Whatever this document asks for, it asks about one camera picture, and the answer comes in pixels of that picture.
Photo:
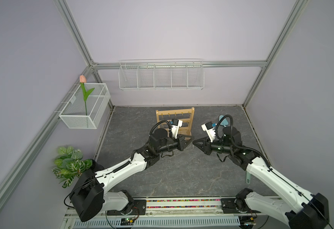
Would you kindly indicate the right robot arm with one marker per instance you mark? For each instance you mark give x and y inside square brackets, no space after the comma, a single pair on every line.
[297,208]

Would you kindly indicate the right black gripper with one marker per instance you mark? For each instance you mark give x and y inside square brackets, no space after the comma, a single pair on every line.
[205,145]

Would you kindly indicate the white slotted cable duct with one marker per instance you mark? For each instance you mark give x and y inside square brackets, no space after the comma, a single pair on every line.
[158,222]

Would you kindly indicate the pink artificial tulip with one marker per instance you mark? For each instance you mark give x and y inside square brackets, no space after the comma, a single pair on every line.
[86,93]

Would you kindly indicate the white wire wall shelf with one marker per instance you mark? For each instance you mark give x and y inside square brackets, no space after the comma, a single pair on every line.
[161,74]

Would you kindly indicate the green leafy artificial plant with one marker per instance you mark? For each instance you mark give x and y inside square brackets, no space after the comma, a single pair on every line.
[69,164]

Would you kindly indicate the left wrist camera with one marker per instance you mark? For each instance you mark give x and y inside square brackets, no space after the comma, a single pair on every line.
[175,125]

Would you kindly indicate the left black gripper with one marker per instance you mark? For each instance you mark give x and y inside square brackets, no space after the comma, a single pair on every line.
[181,144]

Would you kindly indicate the wooden jewelry display stand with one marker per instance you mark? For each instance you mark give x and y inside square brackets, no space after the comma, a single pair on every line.
[181,117]

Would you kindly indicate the white mesh wall basket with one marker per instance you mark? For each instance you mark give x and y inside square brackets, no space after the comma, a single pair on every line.
[73,113]

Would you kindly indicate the teal garden trowel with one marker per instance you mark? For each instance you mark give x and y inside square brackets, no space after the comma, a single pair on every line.
[223,121]

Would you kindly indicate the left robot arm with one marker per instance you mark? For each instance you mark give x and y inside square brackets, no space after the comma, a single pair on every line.
[92,192]

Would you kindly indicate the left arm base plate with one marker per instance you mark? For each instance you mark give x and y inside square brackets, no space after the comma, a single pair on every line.
[138,207]

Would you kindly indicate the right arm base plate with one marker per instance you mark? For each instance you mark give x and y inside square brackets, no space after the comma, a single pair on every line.
[233,205]

